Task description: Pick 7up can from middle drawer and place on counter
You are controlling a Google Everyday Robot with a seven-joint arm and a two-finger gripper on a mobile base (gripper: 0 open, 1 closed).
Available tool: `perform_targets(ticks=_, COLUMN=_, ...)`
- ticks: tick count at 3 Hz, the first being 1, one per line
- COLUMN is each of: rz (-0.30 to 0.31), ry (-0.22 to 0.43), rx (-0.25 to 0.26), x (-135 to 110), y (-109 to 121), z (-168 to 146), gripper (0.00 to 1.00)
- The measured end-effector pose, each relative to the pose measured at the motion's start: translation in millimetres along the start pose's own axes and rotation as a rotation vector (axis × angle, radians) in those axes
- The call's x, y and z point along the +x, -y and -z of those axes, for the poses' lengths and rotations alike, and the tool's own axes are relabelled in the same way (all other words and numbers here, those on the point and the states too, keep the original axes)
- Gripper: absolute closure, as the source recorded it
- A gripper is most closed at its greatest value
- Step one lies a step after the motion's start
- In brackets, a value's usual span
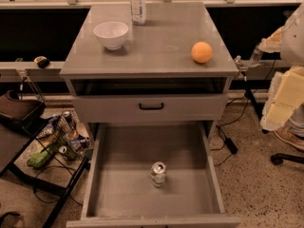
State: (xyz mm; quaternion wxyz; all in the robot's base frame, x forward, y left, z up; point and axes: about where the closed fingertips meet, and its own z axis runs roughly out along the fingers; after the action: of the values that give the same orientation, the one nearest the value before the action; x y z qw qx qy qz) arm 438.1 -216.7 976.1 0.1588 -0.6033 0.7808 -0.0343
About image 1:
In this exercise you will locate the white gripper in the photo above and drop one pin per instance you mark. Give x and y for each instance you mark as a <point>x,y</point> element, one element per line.
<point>294,42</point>

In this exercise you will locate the silver green 7up can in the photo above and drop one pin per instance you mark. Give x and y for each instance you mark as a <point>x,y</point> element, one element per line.
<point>158,174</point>

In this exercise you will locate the closed grey top drawer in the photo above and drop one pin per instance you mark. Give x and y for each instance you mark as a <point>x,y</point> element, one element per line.
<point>125,109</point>

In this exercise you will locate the grey drawer cabinet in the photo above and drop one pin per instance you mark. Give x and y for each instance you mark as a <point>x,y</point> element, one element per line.
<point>155,59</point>

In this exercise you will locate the open grey middle drawer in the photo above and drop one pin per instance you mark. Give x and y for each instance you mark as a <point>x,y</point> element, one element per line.
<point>120,193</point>

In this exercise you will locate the black tripod leg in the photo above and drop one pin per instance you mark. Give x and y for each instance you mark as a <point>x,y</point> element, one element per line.
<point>250,95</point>

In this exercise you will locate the person leg and shoe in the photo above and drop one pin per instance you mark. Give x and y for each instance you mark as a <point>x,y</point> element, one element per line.
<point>293,130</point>

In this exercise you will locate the small water bottle background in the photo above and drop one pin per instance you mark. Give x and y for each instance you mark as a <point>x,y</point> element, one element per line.
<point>256,55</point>

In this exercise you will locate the black chair base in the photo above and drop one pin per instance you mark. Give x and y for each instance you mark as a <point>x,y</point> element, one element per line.
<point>279,158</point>

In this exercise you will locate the orange fruit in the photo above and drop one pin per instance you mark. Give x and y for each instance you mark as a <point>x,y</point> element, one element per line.
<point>201,52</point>

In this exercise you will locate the clear plastic water bottle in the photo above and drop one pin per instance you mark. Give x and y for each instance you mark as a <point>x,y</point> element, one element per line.
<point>138,12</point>

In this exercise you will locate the white ceramic bowl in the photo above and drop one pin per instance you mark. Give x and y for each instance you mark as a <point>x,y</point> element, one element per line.
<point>111,35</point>

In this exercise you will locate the pile of snack packages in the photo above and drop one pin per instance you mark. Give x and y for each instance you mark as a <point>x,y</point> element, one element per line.
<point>66,136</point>

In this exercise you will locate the black side table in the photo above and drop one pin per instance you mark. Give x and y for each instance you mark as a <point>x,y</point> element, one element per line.
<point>12,145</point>

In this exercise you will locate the black yellow tape measure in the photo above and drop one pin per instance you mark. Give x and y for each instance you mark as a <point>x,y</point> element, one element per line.
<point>42,61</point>

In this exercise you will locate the green snack bag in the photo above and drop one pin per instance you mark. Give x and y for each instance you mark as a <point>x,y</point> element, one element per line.
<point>40,159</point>

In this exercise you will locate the dark brown bag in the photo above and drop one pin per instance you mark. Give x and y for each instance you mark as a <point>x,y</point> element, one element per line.
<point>19,115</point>

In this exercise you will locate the black drawer handle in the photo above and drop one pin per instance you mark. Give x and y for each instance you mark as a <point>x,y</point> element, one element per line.
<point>147,107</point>

